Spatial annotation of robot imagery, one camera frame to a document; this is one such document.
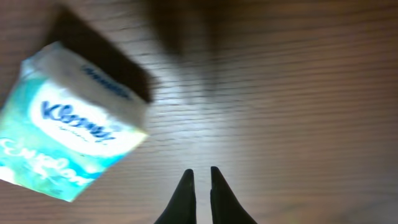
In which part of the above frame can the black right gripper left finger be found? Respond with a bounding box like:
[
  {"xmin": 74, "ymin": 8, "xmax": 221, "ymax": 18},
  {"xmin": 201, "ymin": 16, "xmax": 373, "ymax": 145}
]
[{"xmin": 155, "ymin": 169, "xmax": 197, "ymax": 224}]

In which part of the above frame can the small green wipes pack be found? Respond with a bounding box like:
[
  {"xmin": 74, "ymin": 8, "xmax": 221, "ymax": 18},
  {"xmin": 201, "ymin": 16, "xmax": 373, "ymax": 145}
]
[{"xmin": 1, "ymin": 42, "xmax": 147, "ymax": 202}]

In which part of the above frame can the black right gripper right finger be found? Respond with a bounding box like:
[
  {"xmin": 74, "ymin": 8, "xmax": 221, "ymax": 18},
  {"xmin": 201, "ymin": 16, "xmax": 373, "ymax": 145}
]
[{"xmin": 210, "ymin": 166, "xmax": 257, "ymax": 224}]

